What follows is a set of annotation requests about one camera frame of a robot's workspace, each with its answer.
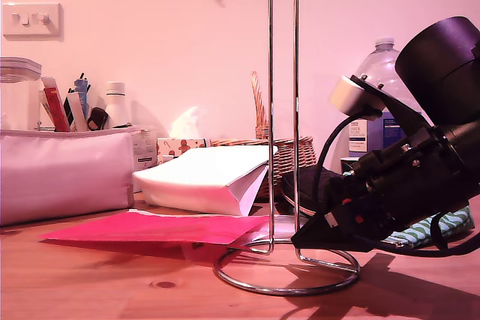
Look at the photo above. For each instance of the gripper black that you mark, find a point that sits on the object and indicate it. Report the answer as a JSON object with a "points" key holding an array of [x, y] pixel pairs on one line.
{"points": [[412, 185]]}

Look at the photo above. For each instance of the black zipped case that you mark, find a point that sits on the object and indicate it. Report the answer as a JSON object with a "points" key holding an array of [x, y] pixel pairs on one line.
{"points": [[309, 185]]}

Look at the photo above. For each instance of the dark patterned mug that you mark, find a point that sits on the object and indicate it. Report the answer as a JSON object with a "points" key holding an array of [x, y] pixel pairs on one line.
{"points": [[347, 164]]}

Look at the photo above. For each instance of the green wave patterned pouch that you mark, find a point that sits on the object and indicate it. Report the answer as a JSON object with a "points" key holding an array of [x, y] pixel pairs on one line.
{"points": [[459, 219]]}

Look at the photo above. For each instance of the white paper bag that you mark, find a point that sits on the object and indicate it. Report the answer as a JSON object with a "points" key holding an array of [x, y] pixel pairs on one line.
{"points": [[195, 174]]}

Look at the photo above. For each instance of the large clear water bottle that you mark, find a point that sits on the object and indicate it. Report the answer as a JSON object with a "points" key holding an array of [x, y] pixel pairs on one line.
{"points": [[378, 61]]}

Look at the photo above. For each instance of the gingerbread print tissue box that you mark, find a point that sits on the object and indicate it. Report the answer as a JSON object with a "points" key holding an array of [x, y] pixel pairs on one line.
{"points": [[180, 147]]}

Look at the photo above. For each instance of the white tissue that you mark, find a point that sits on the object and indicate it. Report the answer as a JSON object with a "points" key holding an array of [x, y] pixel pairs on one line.
{"points": [[189, 123]]}

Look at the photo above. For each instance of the red paper sheet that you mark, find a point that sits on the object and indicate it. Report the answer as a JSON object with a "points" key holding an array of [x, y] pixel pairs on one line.
{"points": [[150, 228]]}

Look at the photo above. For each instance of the white labelled box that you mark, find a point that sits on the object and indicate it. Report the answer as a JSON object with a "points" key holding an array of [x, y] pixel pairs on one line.
{"points": [[144, 147]]}

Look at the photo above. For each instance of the white bottle with cap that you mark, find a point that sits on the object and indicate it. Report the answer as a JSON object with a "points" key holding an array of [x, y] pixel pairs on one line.
{"points": [[117, 110]]}

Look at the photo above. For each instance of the black round compact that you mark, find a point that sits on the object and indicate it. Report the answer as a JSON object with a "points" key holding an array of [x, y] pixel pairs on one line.
{"points": [[98, 117]]}

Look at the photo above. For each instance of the white padded pouch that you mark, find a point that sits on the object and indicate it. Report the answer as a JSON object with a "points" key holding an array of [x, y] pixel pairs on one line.
{"points": [[63, 174]]}

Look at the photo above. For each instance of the white tube with black stripe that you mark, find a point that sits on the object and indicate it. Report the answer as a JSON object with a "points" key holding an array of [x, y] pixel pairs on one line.
{"points": [[77, 110]]}

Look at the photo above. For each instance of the red and white tube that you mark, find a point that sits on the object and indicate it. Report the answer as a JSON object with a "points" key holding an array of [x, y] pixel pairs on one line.
{"points": [[56, 110]]}

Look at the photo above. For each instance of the clear glass jar with lid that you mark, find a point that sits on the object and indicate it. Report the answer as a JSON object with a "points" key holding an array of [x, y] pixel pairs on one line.
{"points": [[18, 72]]}

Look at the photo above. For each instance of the white wrist camera on bracket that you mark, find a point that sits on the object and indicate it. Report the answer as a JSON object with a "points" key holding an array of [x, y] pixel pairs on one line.
{"points": [[347, 95]]}

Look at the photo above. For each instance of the white wall switch plate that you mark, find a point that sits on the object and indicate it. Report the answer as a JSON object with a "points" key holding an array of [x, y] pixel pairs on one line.
{"points": [[33, 29]]}

